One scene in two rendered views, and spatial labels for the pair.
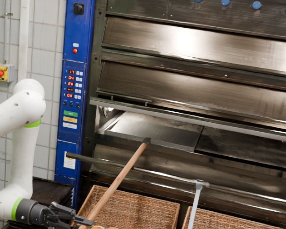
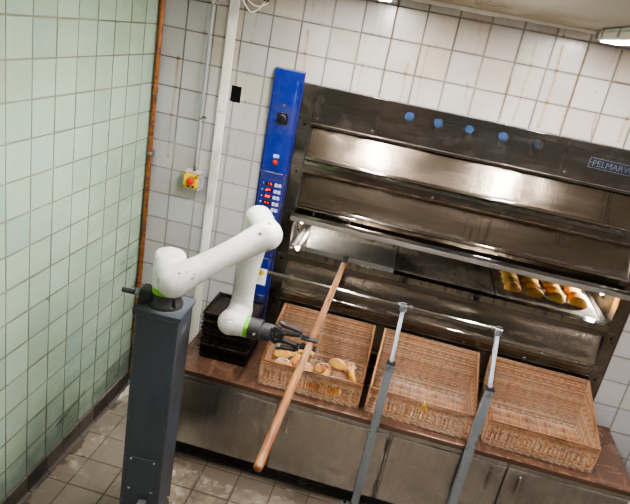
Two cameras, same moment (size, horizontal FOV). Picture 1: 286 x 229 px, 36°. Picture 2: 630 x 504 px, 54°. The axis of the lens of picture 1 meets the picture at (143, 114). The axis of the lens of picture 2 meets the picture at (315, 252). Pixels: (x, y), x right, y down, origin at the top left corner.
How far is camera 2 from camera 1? 0.96 m
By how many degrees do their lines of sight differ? 6
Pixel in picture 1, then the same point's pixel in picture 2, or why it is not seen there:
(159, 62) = (364, 179)
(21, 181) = (246, 301)
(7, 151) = not seen: hidden behind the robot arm
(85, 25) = (288, 136)
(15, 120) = (258, 247)
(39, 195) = not seen: hidden behind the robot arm
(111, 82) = (311, 197)
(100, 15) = (304, 126)
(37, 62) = (230, 170)
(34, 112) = (275, 240)
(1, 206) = (233, 323)
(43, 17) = (241, 123)
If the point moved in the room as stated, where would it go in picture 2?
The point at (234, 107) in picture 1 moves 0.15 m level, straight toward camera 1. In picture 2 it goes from (439, 230) to (439, 238)
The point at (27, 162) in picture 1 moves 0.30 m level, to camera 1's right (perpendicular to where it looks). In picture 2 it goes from (252, 283) to (321, 294)
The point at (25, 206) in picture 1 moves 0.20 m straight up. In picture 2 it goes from (255, 323) to (262, 280)
